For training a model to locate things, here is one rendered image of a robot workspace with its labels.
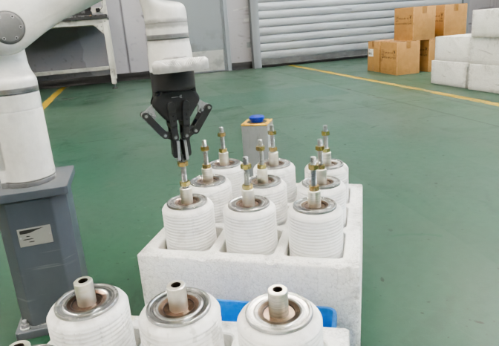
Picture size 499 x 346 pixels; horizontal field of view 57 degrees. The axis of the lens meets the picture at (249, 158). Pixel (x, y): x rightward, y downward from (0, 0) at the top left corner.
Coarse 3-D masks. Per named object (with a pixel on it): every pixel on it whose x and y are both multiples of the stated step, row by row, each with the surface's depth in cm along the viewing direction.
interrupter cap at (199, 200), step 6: (174, 198) 87; (198, 198) 86; (204, 198) 86; (168, 204) 84; (174, 204) 84; (180, 204) 85; (192, 204) 84; (198, 204) 83; (204, 204) 84; (180, 210) 82
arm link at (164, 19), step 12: (144, 0) 72; (156, 0) 73; (144, 12) 74; (156, 12) 73; (168, 12) 73; (180, 12) 74; (156, 24) 73; (168, 24) 73; (180, 24) 74; (156, 36) 74; (168, 36) 74; (180, 36) 75
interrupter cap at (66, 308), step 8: (96, 288) 58; (104, 288) 58; (112, 288) 58; (64, 296) 57; (72, 296) 57; (96, 296) 57; (104, 296) 56; (112, 296) 56; (56, 304) 55; (64, 304) 55; (72, 304) 56; (96, 304) 55; (104, 304) 55; (112, 304) 55; (56, 312) 54; (64, 312) 54; (72, 312) 54; (80, 312) 54; (88, 312) 53; (96, 312) 53; (104, 312) 53; (64, 320) 53; (72, 320) 52; (80, 320) 52
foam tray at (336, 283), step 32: (352, 192) 103; (352, 224) 88; (160, 256) 81; (192, 256) 80; (224, 256) 79; (256, 256) 78; (288, 256) 78; (352, 256) 76; (160, 288) 83; (224, 288) 80; (256, 288) 78; (288, 288) 77; (320, 288) 75; (352, 288) 74; (352, 320) 76
